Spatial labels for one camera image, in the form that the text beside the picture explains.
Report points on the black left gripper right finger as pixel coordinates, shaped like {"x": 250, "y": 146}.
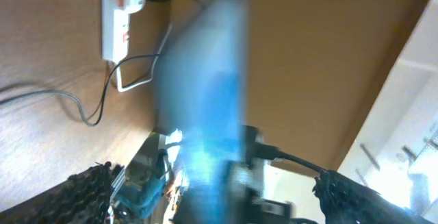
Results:
{"x": 344, "y": 201}

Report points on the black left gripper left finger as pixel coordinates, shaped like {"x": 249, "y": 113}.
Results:
{"x": 85, "y": 197}

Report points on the white power strip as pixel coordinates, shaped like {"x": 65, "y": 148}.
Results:
{"x": 115, "y": 29}

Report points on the blue Galaxy smartphone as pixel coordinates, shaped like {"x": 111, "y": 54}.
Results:
{"x": 200, "y": 81}

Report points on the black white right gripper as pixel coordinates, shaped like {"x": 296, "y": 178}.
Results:
{"x": 245, "y": 184}

